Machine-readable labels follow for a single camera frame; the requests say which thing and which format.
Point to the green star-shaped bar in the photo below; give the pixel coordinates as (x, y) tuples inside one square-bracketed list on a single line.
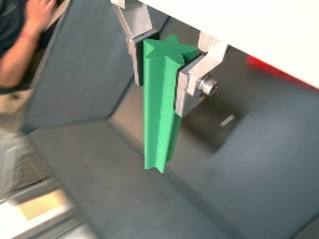
[(164, 56)]

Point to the person's bare hand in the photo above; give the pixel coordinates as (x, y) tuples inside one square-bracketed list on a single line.
[(38, 12)]

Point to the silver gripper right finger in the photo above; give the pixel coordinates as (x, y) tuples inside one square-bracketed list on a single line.
[(193, 80)]

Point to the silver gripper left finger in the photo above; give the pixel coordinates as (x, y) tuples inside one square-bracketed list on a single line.
[(137, 27)]

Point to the person's bare forearm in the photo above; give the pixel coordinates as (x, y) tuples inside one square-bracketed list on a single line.
[(16, 59)]

